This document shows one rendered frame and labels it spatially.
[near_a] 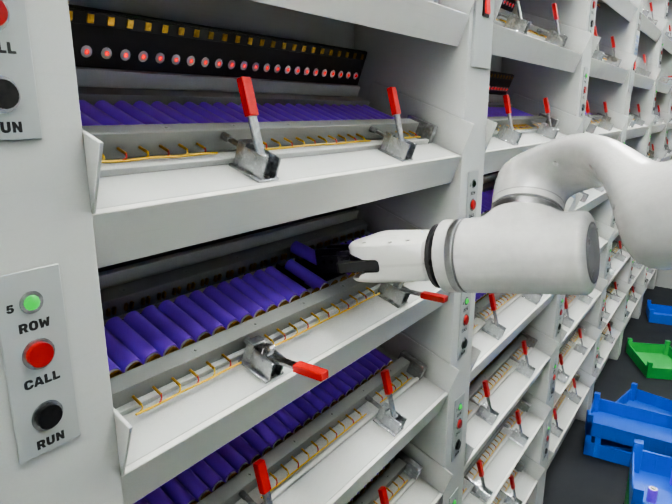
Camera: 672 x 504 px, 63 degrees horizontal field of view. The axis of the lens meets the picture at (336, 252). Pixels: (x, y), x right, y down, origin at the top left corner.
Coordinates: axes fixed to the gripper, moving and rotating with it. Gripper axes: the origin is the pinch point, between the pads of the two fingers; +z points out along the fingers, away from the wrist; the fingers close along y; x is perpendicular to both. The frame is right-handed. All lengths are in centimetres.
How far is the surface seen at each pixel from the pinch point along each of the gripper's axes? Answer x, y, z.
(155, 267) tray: -3.8, 20.9, 9.3
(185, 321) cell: 1.5, 23.1, 2.9
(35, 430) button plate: 1.8, 43.1, -6.8
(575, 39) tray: -34, -93, -12
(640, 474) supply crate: 68, -73, -23
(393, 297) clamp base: 7.0, -6.1, -4.3
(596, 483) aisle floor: 105, -124, -2
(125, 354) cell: 2.0, 31.0, 1.8
